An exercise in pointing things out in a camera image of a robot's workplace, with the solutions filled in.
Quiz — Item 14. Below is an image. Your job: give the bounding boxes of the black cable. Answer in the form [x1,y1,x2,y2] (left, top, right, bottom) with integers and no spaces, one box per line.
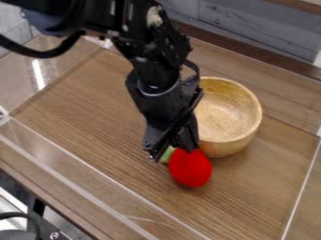
[0,211,43,240]

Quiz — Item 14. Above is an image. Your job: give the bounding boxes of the clear acrylic corner bracket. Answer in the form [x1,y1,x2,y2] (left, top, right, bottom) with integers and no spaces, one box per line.
[84,36,112,49]

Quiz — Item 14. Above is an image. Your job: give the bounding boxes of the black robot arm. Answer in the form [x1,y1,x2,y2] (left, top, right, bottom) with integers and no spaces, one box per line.
[0,0,203,162]

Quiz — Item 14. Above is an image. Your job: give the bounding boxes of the wooden bowl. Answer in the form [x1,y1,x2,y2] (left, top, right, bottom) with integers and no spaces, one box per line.
[195,77,262,158]

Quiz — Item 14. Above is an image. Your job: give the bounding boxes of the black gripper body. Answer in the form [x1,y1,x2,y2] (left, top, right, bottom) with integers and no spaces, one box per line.
[126,71,203,162]

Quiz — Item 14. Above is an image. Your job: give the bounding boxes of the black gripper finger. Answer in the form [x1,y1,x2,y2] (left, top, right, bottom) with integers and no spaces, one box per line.
[170,114,199,152]

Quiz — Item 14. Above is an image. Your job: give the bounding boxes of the black metal table bracket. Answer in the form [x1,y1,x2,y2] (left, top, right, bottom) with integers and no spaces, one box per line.
[28,198,71,240]

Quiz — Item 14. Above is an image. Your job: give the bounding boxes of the red plush strawberry toy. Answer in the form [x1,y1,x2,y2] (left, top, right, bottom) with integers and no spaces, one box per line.
[160,146,213,188]

